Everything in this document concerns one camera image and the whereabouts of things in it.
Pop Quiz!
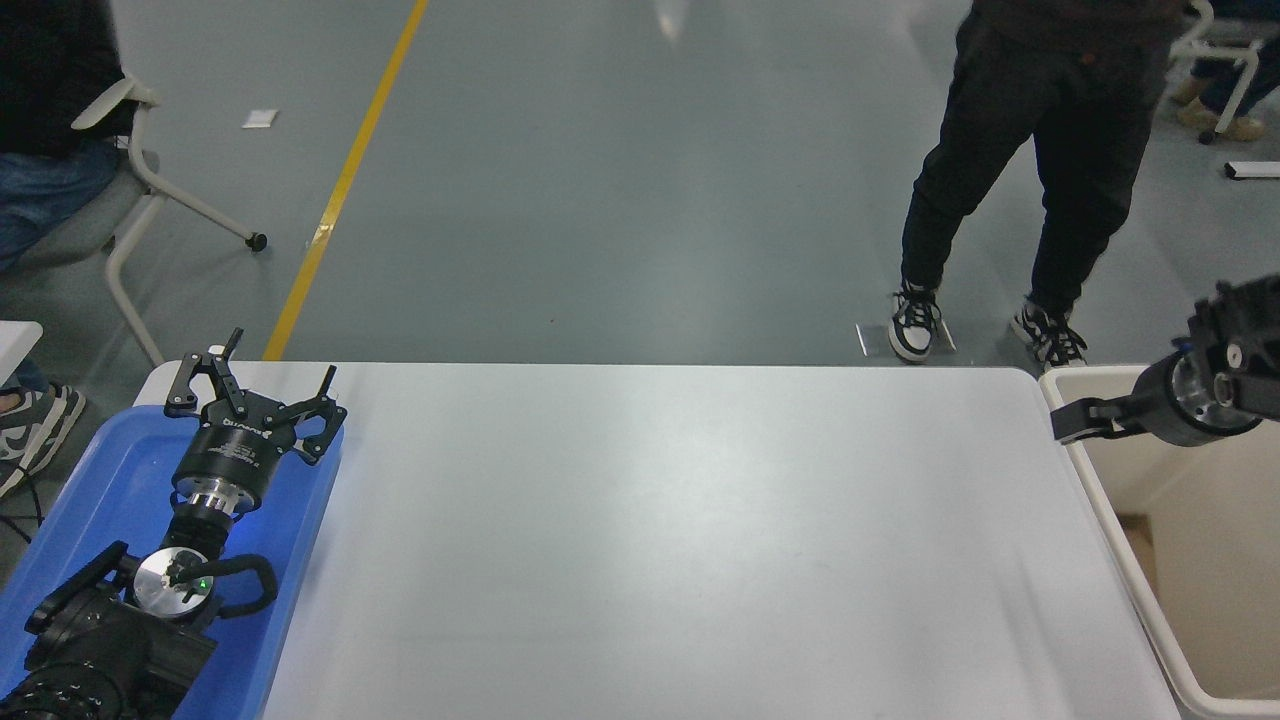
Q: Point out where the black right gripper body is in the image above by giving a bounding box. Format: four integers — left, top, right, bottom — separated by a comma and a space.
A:
1130, 351, 1219, 449

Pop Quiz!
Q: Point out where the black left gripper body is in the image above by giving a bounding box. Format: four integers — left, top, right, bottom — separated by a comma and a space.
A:
174, 399, 301, 501

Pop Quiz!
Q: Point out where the blue plastic tray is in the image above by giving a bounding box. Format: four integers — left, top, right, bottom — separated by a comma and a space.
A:
0, 402, 347, 720

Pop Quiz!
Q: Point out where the large pale bin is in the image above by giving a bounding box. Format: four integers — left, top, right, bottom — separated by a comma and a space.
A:
1039, 364, 1280, 720

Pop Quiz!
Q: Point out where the person's grey sneaker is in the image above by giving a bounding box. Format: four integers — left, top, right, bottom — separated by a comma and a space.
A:
0, 384, 88, 501

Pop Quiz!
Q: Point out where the white side table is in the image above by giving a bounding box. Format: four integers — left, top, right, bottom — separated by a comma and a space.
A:
0, 320, 45, 387

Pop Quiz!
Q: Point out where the white grey wheeled chair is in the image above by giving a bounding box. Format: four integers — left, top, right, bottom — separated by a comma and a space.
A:
14, 75, 269, 369

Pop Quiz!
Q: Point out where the person with tan shoes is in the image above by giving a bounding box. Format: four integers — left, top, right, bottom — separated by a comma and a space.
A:
1168, 30, 1280, 143

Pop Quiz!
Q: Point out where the standing person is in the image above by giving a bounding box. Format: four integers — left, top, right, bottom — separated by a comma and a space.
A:
888, 0, 1203, 372

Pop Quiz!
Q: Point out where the seated person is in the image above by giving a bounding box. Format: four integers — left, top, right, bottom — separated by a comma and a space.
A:
0, 0, 136, 275

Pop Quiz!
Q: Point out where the thin black cable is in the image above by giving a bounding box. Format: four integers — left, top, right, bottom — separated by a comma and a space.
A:
0, 464, 47, 547

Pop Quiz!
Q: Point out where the white frame chair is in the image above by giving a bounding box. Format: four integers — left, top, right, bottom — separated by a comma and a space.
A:
1168, 0, 1280, 147

